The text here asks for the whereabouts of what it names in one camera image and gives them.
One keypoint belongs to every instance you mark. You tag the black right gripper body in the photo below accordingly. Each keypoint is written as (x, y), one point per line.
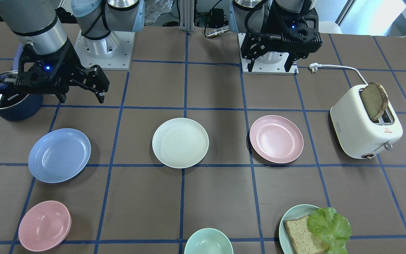
(69, 60)

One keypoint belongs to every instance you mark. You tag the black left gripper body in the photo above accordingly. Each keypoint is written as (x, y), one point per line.
(268, 25)

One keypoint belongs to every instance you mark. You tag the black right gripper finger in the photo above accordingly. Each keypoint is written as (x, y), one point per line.
(92, 79)
(61, 97)

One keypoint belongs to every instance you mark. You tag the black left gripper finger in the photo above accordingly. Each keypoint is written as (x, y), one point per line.
(291, 59)
(253, 53)

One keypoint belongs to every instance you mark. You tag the blue plate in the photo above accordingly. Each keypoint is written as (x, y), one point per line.
(59, 155)

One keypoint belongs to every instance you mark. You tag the pink plate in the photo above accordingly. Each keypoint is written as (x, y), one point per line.
(276, 139)

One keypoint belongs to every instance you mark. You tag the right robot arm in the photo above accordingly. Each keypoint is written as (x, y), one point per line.
(37, 21)

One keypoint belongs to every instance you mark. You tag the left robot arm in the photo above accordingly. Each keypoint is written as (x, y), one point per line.
(237, 15)

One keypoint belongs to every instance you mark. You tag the silver cylindrical connector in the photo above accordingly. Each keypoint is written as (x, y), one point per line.
(216, 32)

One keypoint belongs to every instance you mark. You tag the dark blue saucepan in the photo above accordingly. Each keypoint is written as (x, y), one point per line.
(26, 110)

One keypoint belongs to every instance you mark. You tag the black power adapter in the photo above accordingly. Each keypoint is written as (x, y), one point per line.
(216, 18)

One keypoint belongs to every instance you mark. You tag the glass saucepan lid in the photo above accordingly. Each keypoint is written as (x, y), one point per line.
(10, 96)

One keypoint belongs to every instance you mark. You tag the crumpled white plastic bag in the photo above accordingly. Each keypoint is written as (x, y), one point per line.
(155, 8)

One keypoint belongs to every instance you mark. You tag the bread slice in toaster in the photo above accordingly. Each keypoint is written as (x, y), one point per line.
(375, 100)

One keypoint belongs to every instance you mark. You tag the white toaster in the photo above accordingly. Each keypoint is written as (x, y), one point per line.
(358, 136)

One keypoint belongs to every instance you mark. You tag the cream white plate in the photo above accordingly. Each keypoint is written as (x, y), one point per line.
(180, 143)

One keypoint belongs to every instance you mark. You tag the pink bowl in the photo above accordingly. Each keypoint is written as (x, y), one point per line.
(44, 226)

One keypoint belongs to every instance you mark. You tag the green lettuce leaf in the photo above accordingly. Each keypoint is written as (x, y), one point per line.
(331, 227)

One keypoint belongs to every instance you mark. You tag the bread slice on plate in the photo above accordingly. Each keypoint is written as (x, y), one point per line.
(302, 240)

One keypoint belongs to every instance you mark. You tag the mint green bowl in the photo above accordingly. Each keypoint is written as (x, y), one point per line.
(208, 241)

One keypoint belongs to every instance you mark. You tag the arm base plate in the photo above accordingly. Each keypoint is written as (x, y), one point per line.
(270, 63)
(111, 53)

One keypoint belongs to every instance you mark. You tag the aluminium frame post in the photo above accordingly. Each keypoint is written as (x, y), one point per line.
(186, 15)

